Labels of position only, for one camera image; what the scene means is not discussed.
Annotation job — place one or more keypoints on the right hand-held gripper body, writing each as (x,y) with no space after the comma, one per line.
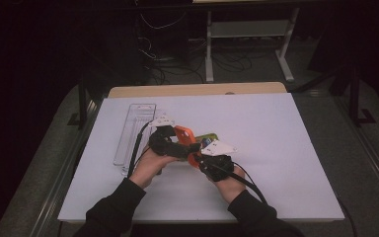
(218,164)

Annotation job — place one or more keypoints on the person's left hand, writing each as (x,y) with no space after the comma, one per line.
(149,168)

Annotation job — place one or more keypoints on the orange phone case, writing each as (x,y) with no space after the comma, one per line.
(184,135)

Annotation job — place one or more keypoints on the white desk frame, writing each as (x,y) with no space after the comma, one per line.
(248,29)

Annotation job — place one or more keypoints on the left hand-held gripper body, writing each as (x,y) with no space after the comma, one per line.
(159,140)

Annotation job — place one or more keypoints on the person's right hand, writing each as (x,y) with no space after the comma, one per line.
(230,189)

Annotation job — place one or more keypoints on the clear plastic basket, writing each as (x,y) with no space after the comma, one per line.
(130,135)

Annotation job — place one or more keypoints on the black metal stand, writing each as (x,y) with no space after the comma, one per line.
(83,102)
(355,95)

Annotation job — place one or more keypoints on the wooden table edge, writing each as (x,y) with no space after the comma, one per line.
(194,89)

